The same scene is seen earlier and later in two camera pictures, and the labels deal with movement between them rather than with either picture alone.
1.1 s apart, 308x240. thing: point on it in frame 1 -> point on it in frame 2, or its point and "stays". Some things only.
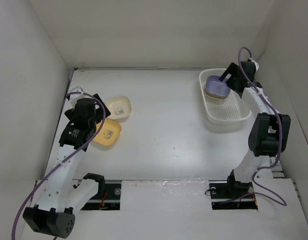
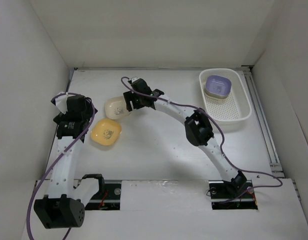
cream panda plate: (119, 107) stays
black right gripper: (232, 69) -> (129, 96)
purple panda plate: (214, 85) stays
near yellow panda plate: (107, 133) stays
